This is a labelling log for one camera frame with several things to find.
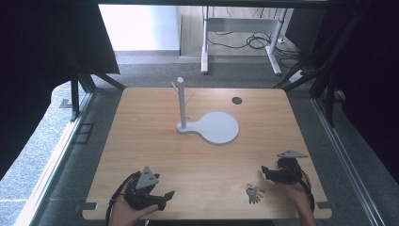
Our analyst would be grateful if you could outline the person's left hand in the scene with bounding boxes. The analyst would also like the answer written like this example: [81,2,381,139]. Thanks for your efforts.
[108,181,160,226]

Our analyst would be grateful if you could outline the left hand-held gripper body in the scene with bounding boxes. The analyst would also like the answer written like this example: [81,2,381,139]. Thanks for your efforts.
[123,166,168,212]

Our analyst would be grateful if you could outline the white metal desk frame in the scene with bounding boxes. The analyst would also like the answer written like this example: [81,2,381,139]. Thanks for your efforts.
[200,6,288,76]

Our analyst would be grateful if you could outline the bunch of silver keys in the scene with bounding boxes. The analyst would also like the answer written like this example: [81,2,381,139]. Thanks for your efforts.
[245,183,266,205]

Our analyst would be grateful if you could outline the white power strip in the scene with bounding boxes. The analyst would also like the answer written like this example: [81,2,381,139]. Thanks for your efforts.
[288,70,307,84]

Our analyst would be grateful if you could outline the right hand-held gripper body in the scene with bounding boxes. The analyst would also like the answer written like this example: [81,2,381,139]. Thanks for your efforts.
[268,149,310,186]

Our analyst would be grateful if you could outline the white key holder stand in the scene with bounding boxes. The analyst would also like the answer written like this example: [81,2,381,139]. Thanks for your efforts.
[169,76,241,146]

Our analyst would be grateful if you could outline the black floor cables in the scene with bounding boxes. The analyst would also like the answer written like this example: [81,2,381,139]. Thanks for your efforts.
[206,29,302,69]

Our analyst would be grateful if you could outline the person's right hand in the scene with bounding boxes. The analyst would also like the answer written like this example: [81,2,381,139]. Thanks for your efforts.
[277,172,314,212]

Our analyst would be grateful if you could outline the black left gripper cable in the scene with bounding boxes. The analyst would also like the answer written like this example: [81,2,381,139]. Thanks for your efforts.
[104,173,137,226]

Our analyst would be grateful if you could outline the black metal stand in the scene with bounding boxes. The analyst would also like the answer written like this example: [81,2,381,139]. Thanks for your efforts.
[59,46,126,122]
[274,8,361,128]

